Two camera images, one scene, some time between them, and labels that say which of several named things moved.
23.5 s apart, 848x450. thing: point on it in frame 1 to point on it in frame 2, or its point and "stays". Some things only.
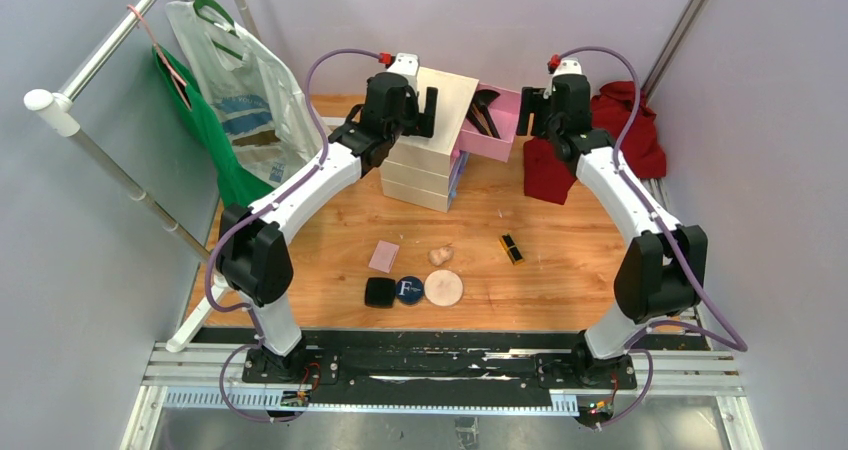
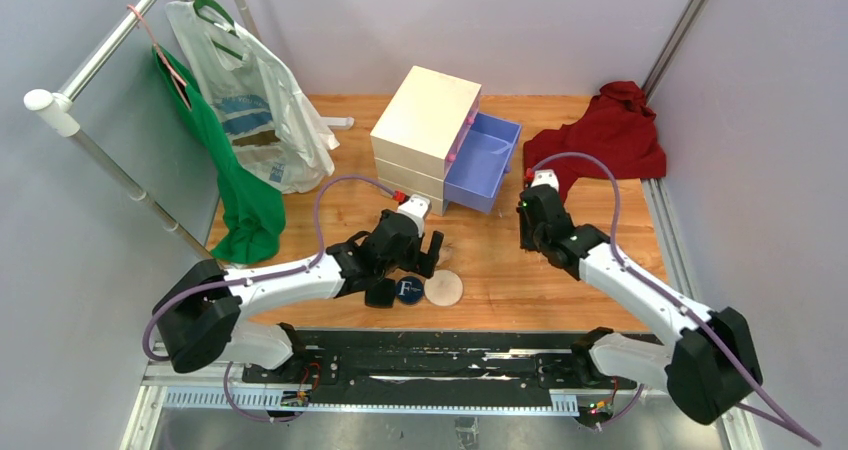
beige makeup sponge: x=437 y=256 stays
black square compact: x=379 y=293 stays
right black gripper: x=533 y=101 to x=527 y=242
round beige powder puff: x=443 y=287 stays
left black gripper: x=421 y=122 to x=422 y=262
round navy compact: x=409 y=289 stays
